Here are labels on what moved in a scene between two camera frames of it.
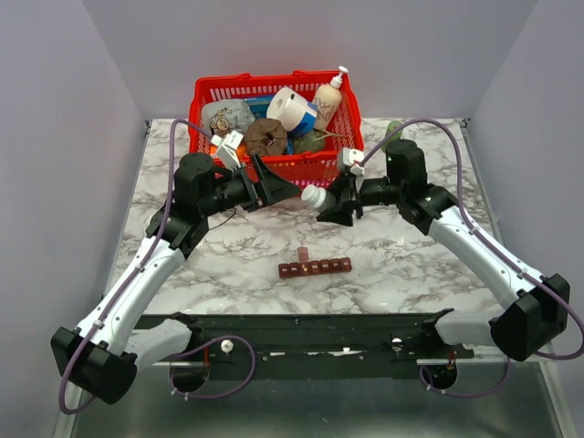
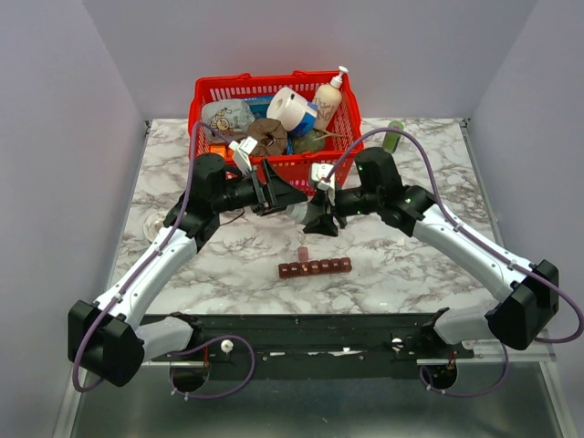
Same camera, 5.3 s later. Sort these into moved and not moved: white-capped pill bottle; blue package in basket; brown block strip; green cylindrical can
Moved: white-capped pill bottle
Not moved: blue package in basket; brown block strip; green cylindrical can
